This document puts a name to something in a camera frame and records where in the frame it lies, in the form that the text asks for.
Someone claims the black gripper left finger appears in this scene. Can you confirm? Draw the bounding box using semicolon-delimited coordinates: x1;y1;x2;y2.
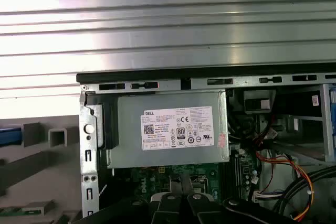
75;174;183;224

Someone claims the green RAM stick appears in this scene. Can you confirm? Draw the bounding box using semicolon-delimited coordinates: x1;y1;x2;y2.
0;207;43;217

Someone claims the grey parts rack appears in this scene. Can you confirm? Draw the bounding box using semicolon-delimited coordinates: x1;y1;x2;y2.
0;115;85;224

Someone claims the blue drive latch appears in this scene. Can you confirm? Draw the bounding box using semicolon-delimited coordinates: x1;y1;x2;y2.
329;84;336;154

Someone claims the metal drive cage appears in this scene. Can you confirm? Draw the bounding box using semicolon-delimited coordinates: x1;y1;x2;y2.
272;82;336;163

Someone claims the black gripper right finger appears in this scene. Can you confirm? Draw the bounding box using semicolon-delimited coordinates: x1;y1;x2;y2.
181;174;298;224

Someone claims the grey power supply unit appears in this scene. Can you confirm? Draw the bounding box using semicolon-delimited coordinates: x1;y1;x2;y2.
107;90;230;169

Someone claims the black RAM slot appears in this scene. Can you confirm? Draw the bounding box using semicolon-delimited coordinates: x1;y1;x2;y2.
233;153;244;201

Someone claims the green motherboard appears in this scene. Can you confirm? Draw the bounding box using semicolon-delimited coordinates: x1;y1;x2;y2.
130;144;262;205

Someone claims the black PC case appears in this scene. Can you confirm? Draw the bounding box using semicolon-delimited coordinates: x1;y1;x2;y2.
76;62;336;224

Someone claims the CPU socket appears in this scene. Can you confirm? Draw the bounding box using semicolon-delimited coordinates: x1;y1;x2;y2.
167;173;211;196

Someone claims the orange yellow wire bundle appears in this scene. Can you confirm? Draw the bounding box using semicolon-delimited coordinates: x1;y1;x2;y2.
256;152;314;221

